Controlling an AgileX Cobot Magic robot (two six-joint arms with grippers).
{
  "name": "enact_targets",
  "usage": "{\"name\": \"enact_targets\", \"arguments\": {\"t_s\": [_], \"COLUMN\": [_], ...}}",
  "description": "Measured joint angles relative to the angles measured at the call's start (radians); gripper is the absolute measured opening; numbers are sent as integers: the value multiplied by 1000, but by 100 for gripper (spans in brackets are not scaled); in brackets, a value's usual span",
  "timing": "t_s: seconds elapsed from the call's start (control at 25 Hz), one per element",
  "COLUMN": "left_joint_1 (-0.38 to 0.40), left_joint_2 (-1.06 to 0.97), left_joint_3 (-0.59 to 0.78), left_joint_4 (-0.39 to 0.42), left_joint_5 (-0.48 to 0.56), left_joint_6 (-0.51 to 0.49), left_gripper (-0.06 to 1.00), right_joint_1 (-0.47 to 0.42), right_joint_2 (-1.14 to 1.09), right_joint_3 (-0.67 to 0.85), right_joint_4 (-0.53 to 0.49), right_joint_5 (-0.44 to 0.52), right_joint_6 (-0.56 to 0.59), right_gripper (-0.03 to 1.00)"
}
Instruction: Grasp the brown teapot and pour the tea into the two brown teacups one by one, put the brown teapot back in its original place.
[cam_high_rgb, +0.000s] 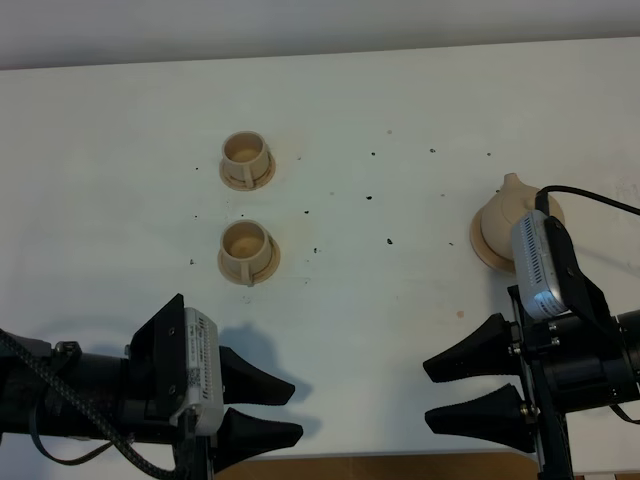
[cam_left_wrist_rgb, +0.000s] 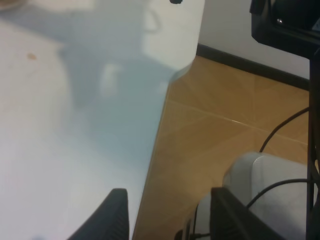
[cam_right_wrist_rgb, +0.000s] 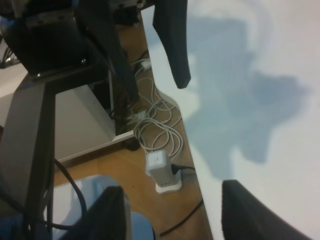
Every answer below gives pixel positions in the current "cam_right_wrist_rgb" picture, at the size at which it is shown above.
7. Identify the black power cable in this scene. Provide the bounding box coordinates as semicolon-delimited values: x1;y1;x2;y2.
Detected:
158;163;204;237

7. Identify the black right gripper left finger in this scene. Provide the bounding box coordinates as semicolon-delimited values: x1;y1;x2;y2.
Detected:
78;186;132;240

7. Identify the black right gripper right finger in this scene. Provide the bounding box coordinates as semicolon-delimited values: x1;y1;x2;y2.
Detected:
221;179;317;240

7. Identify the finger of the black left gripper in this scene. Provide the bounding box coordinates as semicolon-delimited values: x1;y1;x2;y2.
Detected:
152;0;191;89

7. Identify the white power strip tower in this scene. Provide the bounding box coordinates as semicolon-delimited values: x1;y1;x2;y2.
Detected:
145;150;182;194

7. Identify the white coiled cable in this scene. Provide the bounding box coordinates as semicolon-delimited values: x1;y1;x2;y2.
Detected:
124;57;186;158

